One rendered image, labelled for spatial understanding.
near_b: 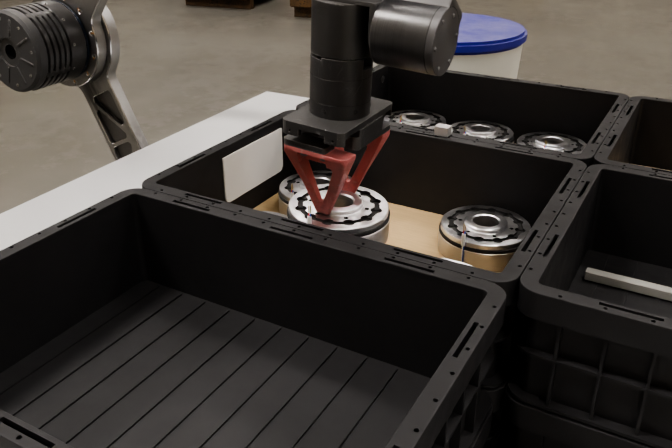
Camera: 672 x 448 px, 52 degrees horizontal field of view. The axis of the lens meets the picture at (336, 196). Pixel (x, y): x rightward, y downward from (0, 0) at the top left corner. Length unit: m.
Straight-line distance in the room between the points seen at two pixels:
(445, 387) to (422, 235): 0.40
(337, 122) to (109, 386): 0.30
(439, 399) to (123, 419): 0.27
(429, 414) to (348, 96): 0.30
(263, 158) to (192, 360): 0.34
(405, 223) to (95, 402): 0.43
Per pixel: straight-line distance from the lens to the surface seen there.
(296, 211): 0.68
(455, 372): 0.47
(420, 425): 0.43
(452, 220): 0.81
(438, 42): 0.58
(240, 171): 0.86
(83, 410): 0.62
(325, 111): 0.63
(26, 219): 1.27
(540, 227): 0.66
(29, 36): 1.58
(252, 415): 0.59
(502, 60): 2.51
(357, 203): 0.69
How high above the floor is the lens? 1.22
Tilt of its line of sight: 25 degrees down
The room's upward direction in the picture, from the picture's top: straight up
